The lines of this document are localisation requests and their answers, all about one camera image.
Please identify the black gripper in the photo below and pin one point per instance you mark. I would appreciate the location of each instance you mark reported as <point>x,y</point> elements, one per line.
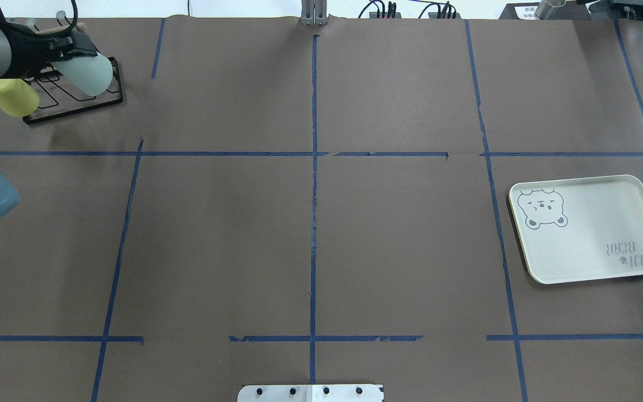
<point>27,52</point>

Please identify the pale green cup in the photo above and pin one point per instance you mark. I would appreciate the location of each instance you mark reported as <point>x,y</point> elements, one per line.
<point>92,75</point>

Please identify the yellow cup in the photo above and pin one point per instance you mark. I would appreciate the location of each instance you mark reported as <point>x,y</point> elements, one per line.
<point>17,98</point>

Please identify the white tray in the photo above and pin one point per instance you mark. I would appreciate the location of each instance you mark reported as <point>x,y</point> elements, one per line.
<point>580,229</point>

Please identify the wooden rack handle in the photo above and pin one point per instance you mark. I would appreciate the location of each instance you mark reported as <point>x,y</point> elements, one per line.
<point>56,30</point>

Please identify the black wire cup rack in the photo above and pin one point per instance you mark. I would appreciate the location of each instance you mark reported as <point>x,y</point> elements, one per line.
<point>59,97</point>

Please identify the aluminium frame post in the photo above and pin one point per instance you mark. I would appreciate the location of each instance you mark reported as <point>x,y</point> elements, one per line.
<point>314,13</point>

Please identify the metal mount base plate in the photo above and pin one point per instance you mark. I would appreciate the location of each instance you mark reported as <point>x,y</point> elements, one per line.
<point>312,392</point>

